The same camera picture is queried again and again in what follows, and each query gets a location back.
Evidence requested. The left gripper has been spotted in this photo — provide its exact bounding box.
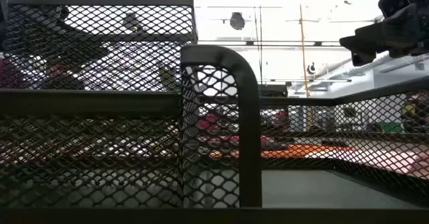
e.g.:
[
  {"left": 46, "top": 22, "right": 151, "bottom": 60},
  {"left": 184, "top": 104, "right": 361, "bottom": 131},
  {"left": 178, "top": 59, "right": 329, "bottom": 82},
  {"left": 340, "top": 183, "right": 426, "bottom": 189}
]
[{"left": 8, "top": 2, "right": 111, "bottom": 71}]

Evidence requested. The distant black box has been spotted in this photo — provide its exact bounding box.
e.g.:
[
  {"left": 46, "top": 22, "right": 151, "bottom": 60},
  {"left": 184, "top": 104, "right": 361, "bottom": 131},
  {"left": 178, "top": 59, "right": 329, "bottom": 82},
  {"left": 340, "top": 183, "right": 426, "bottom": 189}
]
[{"left": 259, "top": 84, "right": 289, "bottom": 98}]

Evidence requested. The yellow cable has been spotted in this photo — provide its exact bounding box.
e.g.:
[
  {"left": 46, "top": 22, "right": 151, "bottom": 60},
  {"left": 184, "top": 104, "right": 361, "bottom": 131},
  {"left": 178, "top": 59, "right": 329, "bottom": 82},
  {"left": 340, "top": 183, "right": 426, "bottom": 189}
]
[{"left": 297, "top": 0, "right": 311, "bottom": 131}]

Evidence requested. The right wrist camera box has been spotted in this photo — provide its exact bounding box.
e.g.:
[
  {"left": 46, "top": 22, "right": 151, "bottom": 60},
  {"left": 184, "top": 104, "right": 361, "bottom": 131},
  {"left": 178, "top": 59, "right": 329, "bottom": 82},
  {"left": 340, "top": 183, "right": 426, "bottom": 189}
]
[{"left": 377, "top": 0, "right": 416, "bottom": 19}]

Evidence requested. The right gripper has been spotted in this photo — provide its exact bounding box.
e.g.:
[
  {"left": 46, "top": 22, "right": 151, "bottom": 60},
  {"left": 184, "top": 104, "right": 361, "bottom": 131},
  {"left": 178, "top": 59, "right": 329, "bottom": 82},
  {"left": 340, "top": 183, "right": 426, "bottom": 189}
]
[{"left": 339, "top": 0, "right": 429, "bottom": 67}]

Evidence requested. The black mesh desk organizer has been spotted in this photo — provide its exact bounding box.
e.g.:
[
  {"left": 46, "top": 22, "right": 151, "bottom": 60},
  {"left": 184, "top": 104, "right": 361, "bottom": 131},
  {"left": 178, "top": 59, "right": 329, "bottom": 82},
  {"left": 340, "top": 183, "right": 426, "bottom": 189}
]
[{"left": 0, "top": 0, "right": 429, "bottom": 224}]

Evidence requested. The round dark ceiling fixture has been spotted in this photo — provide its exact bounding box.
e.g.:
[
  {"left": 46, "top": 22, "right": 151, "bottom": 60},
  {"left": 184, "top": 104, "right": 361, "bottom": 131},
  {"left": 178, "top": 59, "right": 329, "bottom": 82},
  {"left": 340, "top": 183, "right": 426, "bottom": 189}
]
[{"left": 229, "top": 11, "right": 247, "bottom": 31}]

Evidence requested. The green background box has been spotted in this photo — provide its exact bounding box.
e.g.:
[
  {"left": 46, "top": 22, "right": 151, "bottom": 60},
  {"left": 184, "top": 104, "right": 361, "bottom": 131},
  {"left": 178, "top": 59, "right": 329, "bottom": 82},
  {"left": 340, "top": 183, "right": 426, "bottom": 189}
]
[{"left": 380, "top": 121, "right": 405, "bottom": 134}]

